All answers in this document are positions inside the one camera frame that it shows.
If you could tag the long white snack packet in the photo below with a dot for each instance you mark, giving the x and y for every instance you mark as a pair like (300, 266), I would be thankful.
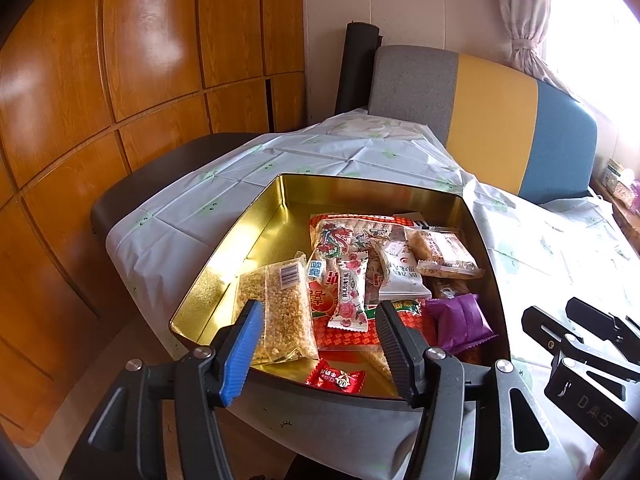
(450, 290)

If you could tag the wooden side table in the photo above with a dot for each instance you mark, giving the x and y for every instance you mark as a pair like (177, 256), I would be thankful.
(630, 225)

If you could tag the peanut crisp packet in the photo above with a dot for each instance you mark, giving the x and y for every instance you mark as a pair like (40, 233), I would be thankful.
(445, 255)

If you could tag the large red candy bag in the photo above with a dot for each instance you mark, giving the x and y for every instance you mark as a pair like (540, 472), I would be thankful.
(330, 240)

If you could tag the white pastry packet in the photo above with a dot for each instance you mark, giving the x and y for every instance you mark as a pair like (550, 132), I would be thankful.
(400, 272)

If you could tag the clear rice crisp packet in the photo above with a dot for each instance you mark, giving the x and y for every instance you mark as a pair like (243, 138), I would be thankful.
(285, 320)

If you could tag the small red candy packet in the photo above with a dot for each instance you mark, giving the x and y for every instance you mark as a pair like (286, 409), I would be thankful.
(335, 377)

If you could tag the dark brown chair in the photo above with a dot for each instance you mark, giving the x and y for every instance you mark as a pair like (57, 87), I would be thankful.
(165, 170)

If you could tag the tissue box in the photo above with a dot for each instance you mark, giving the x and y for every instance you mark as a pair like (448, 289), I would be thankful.
(620, 190)

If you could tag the flower-print candy packet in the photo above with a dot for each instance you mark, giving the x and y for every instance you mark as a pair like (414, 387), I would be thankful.
(350, 295)

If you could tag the window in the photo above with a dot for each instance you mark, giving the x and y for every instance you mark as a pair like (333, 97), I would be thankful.
(600, 60)

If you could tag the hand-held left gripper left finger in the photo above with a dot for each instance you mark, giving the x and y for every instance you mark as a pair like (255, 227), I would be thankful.
(245, 350)

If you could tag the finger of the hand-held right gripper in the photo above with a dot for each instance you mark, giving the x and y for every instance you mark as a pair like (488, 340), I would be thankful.
(595, 315)
(545, 327)

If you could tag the wooden wardrobe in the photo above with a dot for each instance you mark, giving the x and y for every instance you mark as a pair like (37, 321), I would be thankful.
(100, 60)

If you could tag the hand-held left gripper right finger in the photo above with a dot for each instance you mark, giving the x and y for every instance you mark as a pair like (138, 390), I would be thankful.
(395, 350)

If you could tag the purple snack packet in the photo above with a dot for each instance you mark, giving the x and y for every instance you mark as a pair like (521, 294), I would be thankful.
(460, 320)

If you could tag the black rolled mat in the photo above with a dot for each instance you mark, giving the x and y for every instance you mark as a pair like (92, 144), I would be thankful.
(355, 70)

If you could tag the gold tin box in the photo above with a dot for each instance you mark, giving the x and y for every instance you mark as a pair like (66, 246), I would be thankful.
(270, 240)

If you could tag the pale cloud-print tablecloth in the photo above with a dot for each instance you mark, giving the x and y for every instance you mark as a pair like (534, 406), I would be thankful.
(540, 260)

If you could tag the tied beige curtain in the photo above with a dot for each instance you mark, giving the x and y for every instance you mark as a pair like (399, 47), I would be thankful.
(525, 20)

